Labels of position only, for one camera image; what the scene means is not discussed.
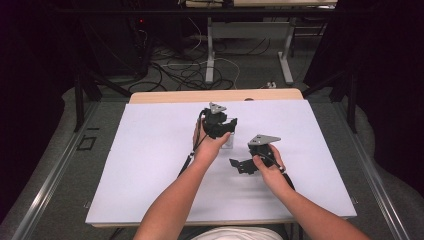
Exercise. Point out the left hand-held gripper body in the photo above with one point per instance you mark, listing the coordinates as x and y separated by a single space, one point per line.
213 124

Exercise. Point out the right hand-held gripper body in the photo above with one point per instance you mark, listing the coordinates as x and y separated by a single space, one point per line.
261 141

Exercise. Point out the clear plastic compartment holder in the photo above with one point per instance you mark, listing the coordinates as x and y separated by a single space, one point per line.
229 142

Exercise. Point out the person's left hand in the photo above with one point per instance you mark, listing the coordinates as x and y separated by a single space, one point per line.
208 148

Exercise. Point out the person's right hand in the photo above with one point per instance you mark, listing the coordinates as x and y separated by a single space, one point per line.
273 176

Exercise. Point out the person's white clothing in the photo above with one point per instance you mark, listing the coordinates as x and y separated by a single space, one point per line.
236 234

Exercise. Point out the white table sheet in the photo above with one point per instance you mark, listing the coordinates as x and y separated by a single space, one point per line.
150 160

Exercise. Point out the black metal stand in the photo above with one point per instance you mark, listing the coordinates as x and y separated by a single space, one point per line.
350 100
79 100

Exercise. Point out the black equipment with red light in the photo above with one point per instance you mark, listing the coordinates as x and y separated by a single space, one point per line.
113 43

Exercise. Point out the white metal desk frame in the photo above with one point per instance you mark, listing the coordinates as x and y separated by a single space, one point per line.
209 53

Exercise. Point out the aluminium floor rail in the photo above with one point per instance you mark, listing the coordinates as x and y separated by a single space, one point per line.
50 186
373 186

